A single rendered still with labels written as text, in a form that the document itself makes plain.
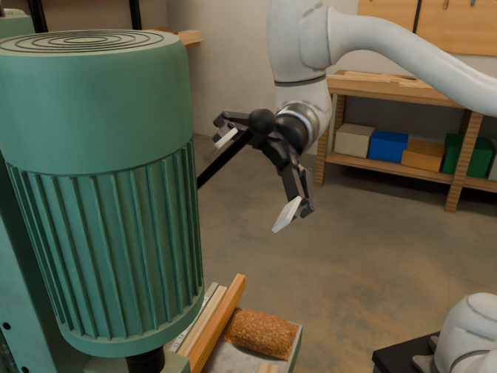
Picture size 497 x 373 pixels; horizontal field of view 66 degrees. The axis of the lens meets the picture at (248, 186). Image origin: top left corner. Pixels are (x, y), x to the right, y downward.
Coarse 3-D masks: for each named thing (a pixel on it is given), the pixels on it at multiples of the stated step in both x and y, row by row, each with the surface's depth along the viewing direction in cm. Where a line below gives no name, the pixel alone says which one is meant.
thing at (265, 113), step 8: (256, 112) 46; (264, 112) 45; (272, 112) 46; (248, 120) 46; (256, 120) 45; (264, 120) 45; (272, 120) 46; (248, 128) 47; (256, 128) 46; (264, 128) 46; (272, 128) 46; (240, 136) 48; (248, 136) 48; (232, 144) 49; (240, 144) 49; (224, 152) 50; (232, 152) 50; (216, 160) 51; (224, 160) 51; (208, 168) 52; (216, 168) 52; (200, 176) 53; (208, 176) 53; (200, 184) 54
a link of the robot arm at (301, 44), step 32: (288, 0) 66; (320, 0) 67; (288, 32) 67; (320, 32) 66; (352, 32) 67; (384, 32) 66; (288, 64) 70; (320, 64) 69; (416, 64) 66; (448, 64) 65; (448, 96) 68; (480, 96) 65
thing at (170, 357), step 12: (96, 360) 55; (108, 360) 55; (120, 360) 55; (168, 360) 55; (180, 360) 55; (84, 372) 55; (96, 372) 54; (108, 372) 54; (120, 372) 54; (168, 372) 54; (180, 372) 54
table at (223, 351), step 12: (228, 324) 83; (300, 336) 82; (216, 348) 77; (228, 348) 77; (240, 348) 77; (216, 360) 75; (228, 360) 75; (240, 360) 75; (252, 360) 75; (264, 360) 75; (276, 360) 75; (288, 360) 75; (204, 372) 73; (216, 372) 73; (228, 372) 73; (240, 372) 73; (252, 372) 73; (288, 372) 73
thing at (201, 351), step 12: (240, 276) 90; (240, 288) 89; (228, 300) 83; (216, 312) 80; (228, 312) 83; (216, 324) 78; (204, 336) 75; (216, 336) 78; (204, 348) 73; (192, 360) 70; (204, 360) 74; (192, 372) 69
